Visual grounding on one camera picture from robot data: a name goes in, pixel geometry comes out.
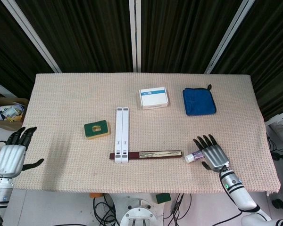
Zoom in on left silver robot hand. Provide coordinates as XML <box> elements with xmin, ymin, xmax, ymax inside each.
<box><xmin>0</xmin><ymin>126</ymin><xmax>45</xmax><ymax>178</ymax></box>

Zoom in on black cables on floor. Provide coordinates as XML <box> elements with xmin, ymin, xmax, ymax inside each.
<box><xmin>92</xmin><ymin>193</ymin><xmax>123</xmax><ymax>226</ymax></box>

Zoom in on white blue cardboard box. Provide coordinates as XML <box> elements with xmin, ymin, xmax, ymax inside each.
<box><xmin>139</xmin><ymin>87</ymin><xmax>170</xmax><ymax>110</ymax></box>

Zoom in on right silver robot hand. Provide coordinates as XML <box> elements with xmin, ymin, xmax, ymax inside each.
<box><xmin>193</xmin><ymin>134</ymin><xmax>230</xmax><ymax>172</ymax></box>

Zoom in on small white purple tube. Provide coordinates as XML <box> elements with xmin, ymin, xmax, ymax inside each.
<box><xmin>185</xmin><ymin>151</ymin><xmax>205</xmax><ymax>163</ymax></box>

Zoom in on beige woven tablecloth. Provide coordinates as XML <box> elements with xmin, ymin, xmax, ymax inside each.
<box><xmin>12</xmin><ymin>73</ymin><xmax>281</xmax><ymax>196</ymax></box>

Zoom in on green yellow sponge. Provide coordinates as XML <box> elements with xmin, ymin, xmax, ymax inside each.
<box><xmin>83</xmin><ymin>120</ymin><xmax>111</xmax><ymax>140</ymax></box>

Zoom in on white robot torso base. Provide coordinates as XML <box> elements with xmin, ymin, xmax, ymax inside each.
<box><xmin>108</xmin><ymin>193</ymin><xmax>166</xmax><ymax>226</ymax></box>

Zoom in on white folding laptop stand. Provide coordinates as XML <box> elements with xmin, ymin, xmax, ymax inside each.
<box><xmin>114</xmin><ymin>107</ymin><xmax>130</xmax><ymax>164</ymax></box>

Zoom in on blue folded towel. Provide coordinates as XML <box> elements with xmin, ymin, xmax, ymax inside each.
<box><xmin>182</xmin><ymin>84</ymin><xmax>217</xmax><ymax>116</ymax></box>

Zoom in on brown cardboard box with clutter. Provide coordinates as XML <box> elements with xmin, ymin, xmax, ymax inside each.
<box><xmin>0</xmin><ymin>96</ymin><xmax>29</xmax><ymax>131</ymax></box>

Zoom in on dark red folding fan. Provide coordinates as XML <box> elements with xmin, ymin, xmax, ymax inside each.
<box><xmin>109</xmin><ymin>150</ymin><xmax>183</xmax><ymax>161</ymax></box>

